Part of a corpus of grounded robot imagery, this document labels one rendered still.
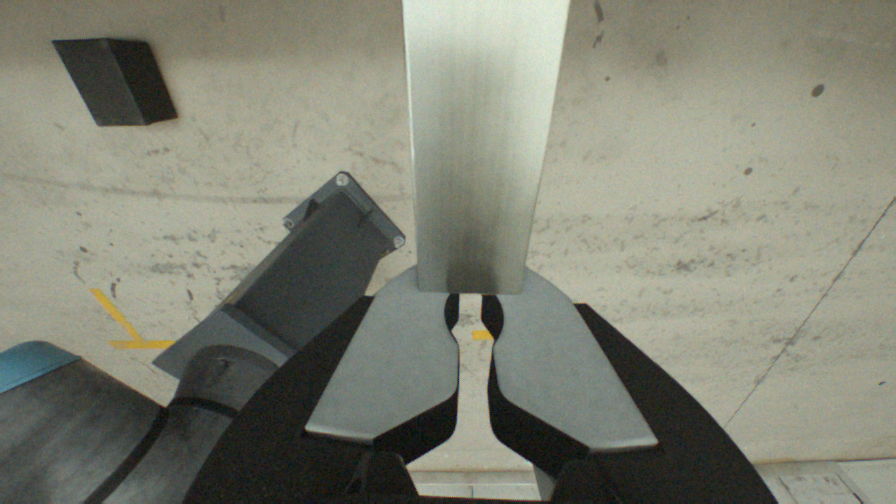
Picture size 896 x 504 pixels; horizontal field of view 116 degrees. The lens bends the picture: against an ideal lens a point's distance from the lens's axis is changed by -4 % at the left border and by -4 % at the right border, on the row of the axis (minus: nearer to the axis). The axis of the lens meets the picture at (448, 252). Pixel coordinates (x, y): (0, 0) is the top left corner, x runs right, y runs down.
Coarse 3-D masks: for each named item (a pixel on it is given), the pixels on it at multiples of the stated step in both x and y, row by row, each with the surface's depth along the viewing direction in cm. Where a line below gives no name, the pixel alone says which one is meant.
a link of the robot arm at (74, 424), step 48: (0, 384) 28; (48, 384) 30; (96, 384) 34; (0, 432) 27; (48, 432) 29; (96, 432) 32; (144, 432) 36; (0, 480) 26; (48, 480) 28; (96, 480) 31
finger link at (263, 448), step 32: (352, 320) 8; (320, 352) 7; (288, 384) 6; (320, 384) 6; (256, 416) 5; (288, 416) 5; (224, 448) 5; (256, 448) 5; (288, 448) 5; (320, 448) 5; (352, 448) 5; (224, 480) 4; (256, 480) 4; (288, 480) 4; (320, 480) 5; (352, 480) 5
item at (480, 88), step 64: (448, 0) 5; (512, 0) 5; (448, 64) 6; (512, 64) 6; (448, 128) 6; (512, 128) 6; (448, 192) 7; (512, 192) 7; (448, 256) 8; (512, 256) 8
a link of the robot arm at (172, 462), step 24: (168, 408) 44; (192, 408) 43; (168, 432) 38; (192, 432) 41; (216, 432) 42; (144, 456) 35; (168, 456) 36; (192, 456) 39; (120, 480) 32; (144, 480) 34; (168, 480) 36; (192, 480) 37
